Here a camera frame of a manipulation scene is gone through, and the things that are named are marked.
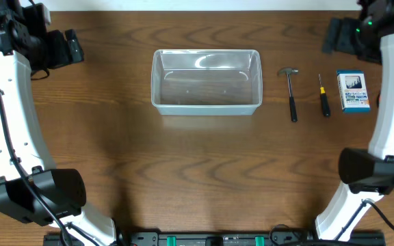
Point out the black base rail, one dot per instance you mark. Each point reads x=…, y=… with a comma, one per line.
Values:
x=277, y=237

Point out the clear plastic container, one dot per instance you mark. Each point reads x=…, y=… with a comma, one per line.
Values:
x=206, y=82

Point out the small claw hammer black handle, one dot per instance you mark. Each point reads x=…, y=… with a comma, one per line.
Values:
x=288, y=71

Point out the blue white screwdriver box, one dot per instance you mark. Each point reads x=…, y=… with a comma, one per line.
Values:
x=353, y=91

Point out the screwdriver yellow collar black handle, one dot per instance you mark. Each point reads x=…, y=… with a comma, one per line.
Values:
x=325, y=107

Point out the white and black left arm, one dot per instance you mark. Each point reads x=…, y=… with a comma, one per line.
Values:
x=32, y=188

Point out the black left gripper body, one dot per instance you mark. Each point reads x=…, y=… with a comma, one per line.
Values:
x=64, y=52

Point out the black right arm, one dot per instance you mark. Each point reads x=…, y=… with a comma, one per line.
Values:
x=366, y=175

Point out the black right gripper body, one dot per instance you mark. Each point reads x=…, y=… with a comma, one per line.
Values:
x=340, y=39

